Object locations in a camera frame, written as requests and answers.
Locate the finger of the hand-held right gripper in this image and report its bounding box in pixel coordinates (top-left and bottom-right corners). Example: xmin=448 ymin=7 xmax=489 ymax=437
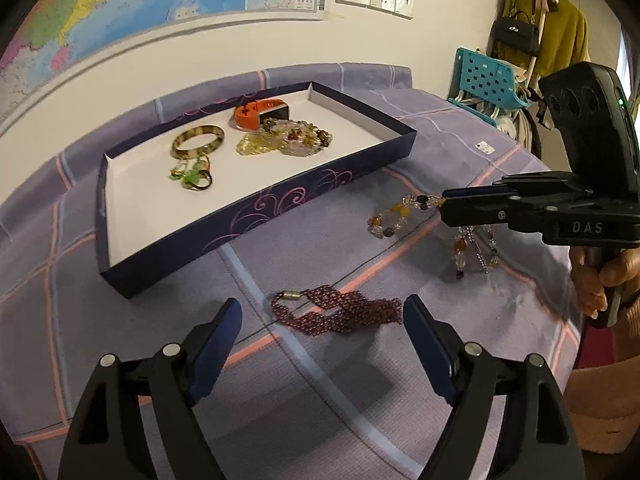
xmin=439 ymin=194 xmax=557 ymax=234
xmin=443 ymin=171 xmax=584 ymax=201

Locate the purple beaded necklace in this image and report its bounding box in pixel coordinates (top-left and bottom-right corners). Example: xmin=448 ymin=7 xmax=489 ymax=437
xmin=271 ymin=285 xmax=403 ymax=333

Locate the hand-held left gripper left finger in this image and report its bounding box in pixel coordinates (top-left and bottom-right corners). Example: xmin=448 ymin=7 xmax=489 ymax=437
xmin=57 ymin=297 xmax=243 ymax=480

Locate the white coat rack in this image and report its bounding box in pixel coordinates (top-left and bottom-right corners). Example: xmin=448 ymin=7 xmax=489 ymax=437
xmin=520 ymin=0 xmax=557 ymax=92

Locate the dark blue cardboard box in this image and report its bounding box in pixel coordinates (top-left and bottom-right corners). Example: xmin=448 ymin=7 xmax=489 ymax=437
xmin=95 ymin=80 xmax=418 ymax=300

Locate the orange watch band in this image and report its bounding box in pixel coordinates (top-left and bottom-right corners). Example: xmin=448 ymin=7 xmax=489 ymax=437
xmin=234 ymin=100 xmax=290 ymax=133

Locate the person's right hand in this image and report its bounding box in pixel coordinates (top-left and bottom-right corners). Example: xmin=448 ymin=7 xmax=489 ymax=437
xmin=569 ymin=247 xmax=640 ymax=319

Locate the person's right forearm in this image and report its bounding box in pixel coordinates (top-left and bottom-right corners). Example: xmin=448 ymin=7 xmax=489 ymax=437
xmin=565 ymin=300 xmax=640 ymax=461

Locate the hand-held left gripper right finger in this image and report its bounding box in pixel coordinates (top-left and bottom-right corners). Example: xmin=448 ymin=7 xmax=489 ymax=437
xmin=402 ymin=294 xmax=586 ymax=480

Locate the teal perforated plastic chair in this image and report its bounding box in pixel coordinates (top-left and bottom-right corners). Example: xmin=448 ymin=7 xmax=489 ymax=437
xmin=447 ymin=47 xmax=531 ymax=126

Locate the black handbag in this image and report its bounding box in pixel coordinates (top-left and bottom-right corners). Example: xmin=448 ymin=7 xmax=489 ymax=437
xmin=492 ymin=0 xmax=543 ymax=58

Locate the colourful wall map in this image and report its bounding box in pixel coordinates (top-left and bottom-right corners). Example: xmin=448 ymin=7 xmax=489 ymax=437
xmin=0 ymin=0 xmax=321 ymax=126

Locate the mixed stone bead bracelet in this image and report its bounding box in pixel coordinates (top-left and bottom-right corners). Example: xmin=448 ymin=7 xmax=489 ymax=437
xmin=367 ymin=194 xmax=446 ymax=238

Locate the heap of mixed bead jewelry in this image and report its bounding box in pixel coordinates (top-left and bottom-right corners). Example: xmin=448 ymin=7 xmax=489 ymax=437
xmin=260 ymin=117 xmax=333 ymax=158

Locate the chain with green pendant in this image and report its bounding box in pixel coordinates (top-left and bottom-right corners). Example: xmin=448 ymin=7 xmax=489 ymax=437
xmin=169 ymin=152 xmax=216 ymax=192

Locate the yellow hanging garment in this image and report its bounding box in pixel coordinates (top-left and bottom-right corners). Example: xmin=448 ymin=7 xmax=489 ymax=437
xmin=502 ymin=0 xmax=591 ymax=91

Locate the gold chain necklace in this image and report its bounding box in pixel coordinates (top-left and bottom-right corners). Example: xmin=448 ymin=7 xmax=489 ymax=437
xmin=236 ymin=132 xmax=283 ymax=157

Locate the gold bangle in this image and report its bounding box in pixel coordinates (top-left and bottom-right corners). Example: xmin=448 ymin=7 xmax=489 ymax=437
xmin=171 ymin=125 xmax=225 ymax=159

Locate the pink amber bead bracelet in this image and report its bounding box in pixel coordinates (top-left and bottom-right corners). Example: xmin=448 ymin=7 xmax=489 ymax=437
xmin=452 ymin=225 xmax=500 ymax=279

